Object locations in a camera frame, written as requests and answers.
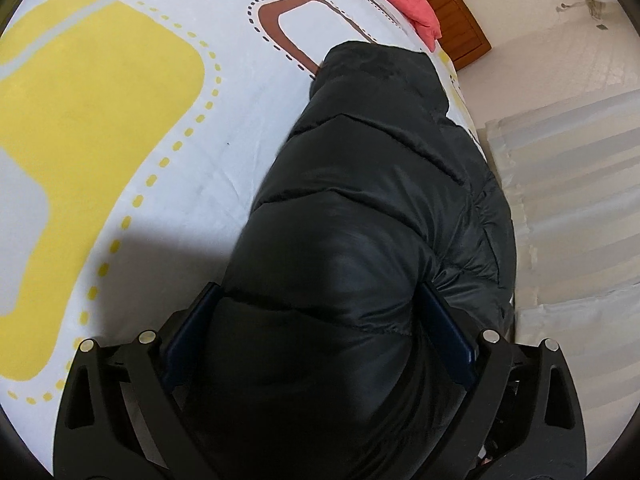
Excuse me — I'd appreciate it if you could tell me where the wooden headboard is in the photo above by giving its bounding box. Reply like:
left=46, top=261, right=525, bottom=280
left=390, top=0, right=493, bottom=72

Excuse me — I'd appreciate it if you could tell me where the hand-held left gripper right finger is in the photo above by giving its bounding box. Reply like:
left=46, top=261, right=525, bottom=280
left=419, top=280, right=588, bottom=480

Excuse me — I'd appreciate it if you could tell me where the cream side curtain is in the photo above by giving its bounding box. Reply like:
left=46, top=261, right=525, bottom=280
left=475, top=87, right=640, bottom=376

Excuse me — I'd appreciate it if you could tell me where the bed with patterned sheet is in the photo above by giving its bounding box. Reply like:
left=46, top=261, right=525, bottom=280
left=0, top=0, right=516, bottom=471

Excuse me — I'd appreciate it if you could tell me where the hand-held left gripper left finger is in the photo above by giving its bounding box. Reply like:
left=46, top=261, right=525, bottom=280
left=52, top=282, right=223, bottom=480

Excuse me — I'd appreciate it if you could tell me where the air conditioner cable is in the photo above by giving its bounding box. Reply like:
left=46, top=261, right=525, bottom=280
left=556, top=0, right=603, bottom=15

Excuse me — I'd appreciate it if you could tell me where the pink pillow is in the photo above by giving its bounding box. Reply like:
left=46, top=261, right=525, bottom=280
left=340, top=0, right=443, bottom=45

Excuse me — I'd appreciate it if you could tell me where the black puffer jacket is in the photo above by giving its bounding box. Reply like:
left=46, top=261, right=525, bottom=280
left=185, top=40, right=518, bottom=480

